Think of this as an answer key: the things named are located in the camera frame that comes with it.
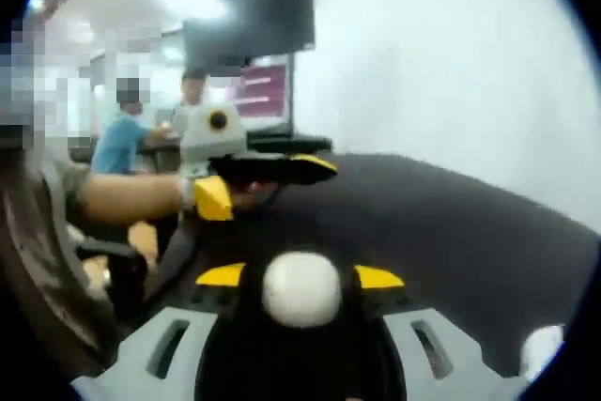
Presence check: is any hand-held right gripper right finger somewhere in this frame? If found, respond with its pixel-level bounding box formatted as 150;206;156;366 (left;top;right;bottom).
338;263;530;401

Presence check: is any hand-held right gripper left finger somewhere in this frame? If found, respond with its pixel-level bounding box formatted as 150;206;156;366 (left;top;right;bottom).
69;259;265;401

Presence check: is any white oval charging case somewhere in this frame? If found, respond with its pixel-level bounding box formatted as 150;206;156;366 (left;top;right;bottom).
261;252;343;329

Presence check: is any person's left hand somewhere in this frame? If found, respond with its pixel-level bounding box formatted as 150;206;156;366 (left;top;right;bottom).
232;179;284;210

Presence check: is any black flat device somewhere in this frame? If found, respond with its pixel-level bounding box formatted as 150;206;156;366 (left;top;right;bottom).
246;124;334;153

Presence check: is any purple lit screen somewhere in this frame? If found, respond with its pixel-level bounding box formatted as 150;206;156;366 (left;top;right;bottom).
234;55;296;129

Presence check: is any white rectangular tag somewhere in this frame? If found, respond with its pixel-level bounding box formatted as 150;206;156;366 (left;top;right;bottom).
520;324;565;382

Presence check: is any black office chair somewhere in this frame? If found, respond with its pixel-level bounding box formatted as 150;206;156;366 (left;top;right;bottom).
77;236;146;299

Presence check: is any black table cloth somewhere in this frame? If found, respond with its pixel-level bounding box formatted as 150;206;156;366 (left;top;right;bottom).
145;150;601;401

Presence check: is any black wall monitor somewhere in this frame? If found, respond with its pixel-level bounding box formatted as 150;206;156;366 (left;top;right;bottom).
181;0;315;79

